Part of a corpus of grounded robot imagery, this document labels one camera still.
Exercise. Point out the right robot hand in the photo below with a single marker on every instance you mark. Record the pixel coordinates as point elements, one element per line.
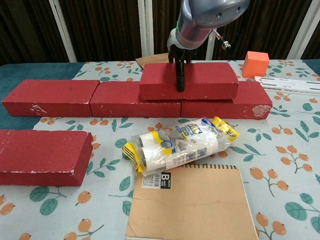
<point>180,75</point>

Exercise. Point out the brown paper bag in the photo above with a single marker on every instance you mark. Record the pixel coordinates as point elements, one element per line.
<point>152,61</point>

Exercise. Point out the red brick with chipped corner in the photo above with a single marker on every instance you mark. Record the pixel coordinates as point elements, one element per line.
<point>225,108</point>

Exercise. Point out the plastic pack of white rolls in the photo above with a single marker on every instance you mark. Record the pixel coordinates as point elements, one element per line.
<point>180,147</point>

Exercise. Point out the orange foam cube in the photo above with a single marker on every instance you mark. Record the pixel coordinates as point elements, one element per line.
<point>255,65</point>

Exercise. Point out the dark pleated curtain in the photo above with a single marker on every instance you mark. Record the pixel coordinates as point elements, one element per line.
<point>105,25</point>

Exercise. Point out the kraft spiral notebook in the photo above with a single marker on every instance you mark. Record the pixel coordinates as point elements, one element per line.
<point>192,207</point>

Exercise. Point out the floral print tablecloth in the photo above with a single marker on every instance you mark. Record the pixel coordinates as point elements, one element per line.
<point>105,207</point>

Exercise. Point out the white partition frame post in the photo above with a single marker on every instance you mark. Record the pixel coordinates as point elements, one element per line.
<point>303,27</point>
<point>145,27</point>
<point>62,30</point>
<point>211,48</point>

